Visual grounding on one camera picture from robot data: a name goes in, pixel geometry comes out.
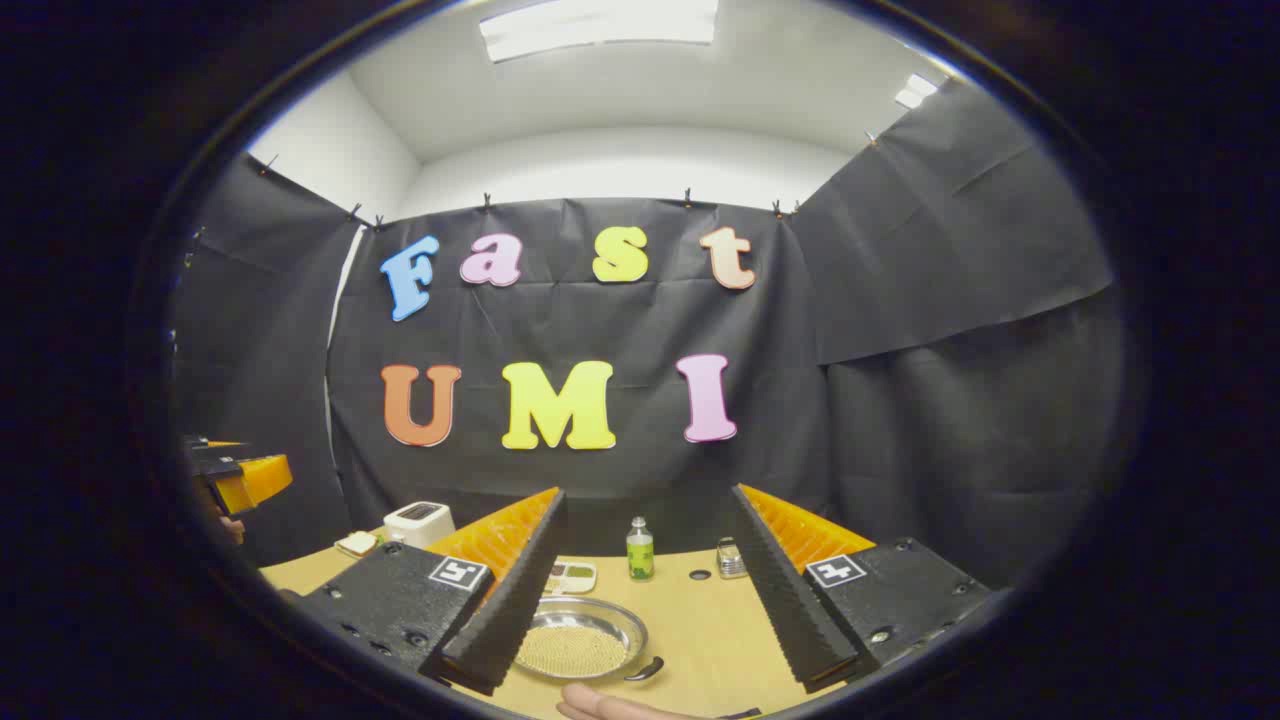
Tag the white divided dish with beans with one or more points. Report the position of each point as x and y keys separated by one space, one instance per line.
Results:
x=576 y=577

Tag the small ceiling light panel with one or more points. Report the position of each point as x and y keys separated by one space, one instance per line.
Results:
x=915 y=90

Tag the green label drink bottle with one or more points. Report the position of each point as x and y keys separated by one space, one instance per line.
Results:
x=640 y=555

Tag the pile of soybeans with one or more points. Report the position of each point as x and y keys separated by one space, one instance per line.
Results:
x=572 y=650

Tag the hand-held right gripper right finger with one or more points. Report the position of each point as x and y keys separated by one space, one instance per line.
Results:
x=790 y=600

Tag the black backdrop cloth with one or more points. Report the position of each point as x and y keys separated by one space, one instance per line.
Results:
x=900 y=350

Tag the large ceiling light panel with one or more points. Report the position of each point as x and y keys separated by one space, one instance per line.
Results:
x=600 y=25

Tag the white toaster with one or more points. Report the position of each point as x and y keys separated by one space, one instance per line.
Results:
x=420 y=522

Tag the bread slice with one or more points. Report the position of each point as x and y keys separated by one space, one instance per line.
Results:
x=356 y=544

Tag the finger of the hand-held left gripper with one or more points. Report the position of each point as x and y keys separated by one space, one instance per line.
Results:
x=260 y=478

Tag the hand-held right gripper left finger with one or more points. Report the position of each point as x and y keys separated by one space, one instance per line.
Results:
x=505 y=610

